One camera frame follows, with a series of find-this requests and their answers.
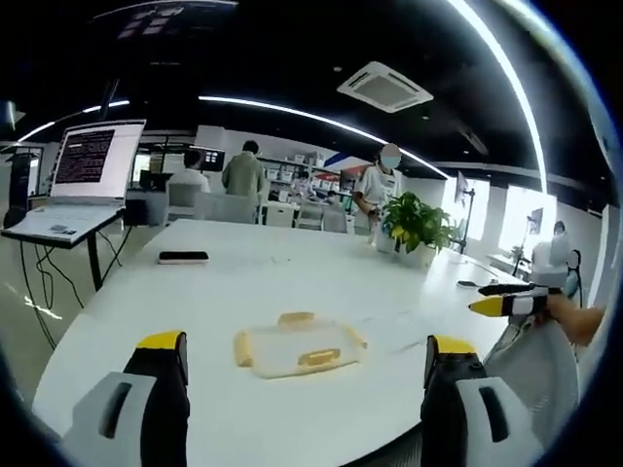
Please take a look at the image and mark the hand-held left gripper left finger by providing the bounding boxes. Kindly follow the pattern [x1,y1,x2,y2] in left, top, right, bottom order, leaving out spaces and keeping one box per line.
[62,330,190,467]

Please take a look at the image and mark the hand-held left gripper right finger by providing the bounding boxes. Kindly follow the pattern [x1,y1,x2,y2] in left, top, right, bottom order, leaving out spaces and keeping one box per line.
[421,334,544,467]

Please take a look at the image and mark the white mesh office chair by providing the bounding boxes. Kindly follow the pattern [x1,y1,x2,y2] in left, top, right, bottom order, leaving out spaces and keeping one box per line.
[484,314,584,442]

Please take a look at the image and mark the white plant pot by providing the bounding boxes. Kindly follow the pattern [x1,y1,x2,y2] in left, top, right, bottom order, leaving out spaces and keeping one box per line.
[376,232,438,269]

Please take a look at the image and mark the green potted plant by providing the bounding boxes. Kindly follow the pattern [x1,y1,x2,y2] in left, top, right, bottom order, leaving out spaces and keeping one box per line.
[382,191,459,255]

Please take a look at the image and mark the black laptop stand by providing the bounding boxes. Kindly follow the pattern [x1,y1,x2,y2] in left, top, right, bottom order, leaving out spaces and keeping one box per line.
[0,213,128,293]

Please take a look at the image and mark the black smartphone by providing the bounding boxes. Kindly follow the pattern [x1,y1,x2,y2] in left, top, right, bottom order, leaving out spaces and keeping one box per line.
[158,250,211,267]

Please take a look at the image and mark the clear plastic lid yellow clips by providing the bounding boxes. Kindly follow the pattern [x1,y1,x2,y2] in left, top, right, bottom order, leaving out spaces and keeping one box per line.
[234,310,369,381]

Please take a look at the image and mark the ceiling air conditioner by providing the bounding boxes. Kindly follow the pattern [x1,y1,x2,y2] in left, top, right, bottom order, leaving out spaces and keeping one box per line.
[336,60,435,115]

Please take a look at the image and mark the black tower speaker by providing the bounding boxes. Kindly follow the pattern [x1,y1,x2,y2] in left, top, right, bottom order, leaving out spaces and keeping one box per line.
[3,147,39,230]

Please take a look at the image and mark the open white laptop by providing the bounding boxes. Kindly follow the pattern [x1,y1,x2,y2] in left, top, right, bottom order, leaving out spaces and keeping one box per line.
[1,119,148,242]

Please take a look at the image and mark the black cable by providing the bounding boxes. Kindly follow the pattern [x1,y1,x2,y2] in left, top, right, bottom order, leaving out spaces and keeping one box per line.
[18,228,123,351]

